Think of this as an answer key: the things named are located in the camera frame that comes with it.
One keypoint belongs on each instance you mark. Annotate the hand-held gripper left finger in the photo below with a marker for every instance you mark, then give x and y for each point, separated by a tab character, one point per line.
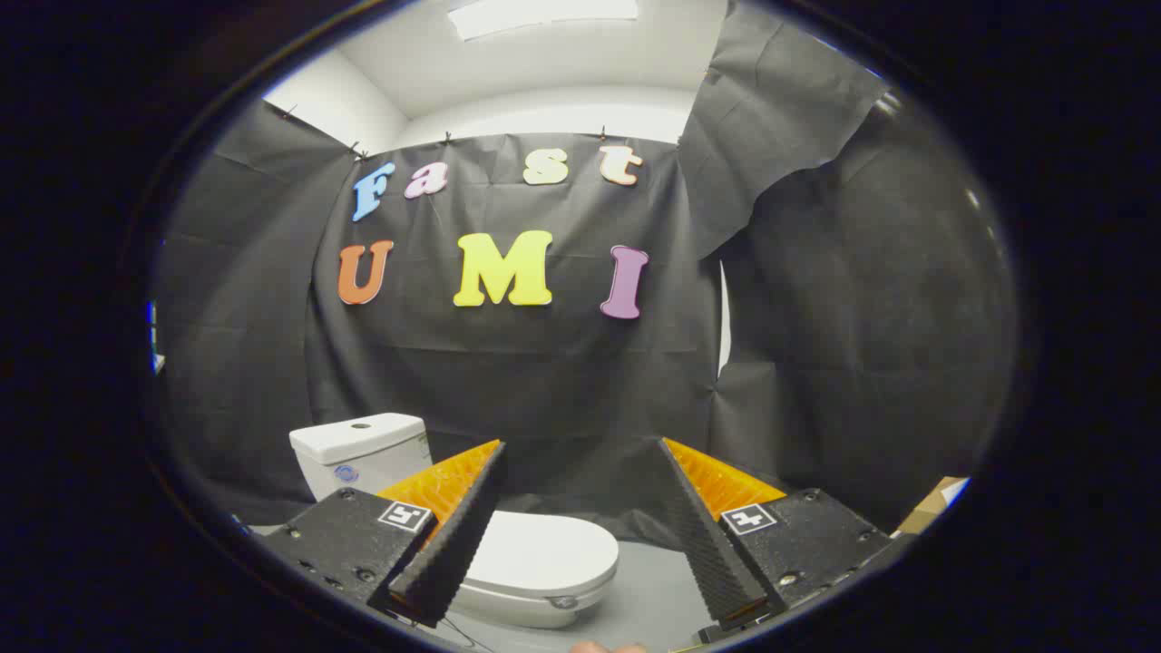
453	544

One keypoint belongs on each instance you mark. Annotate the black backdrop cloth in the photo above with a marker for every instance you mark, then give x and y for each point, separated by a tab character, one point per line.
544	381

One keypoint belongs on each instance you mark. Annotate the white toilet bowl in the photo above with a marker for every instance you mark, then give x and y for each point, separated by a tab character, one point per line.
526	612

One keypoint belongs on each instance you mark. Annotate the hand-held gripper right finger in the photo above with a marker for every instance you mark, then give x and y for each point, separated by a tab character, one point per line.
707	544

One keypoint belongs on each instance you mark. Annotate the cardboard box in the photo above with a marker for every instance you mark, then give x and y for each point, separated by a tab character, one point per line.
925	512

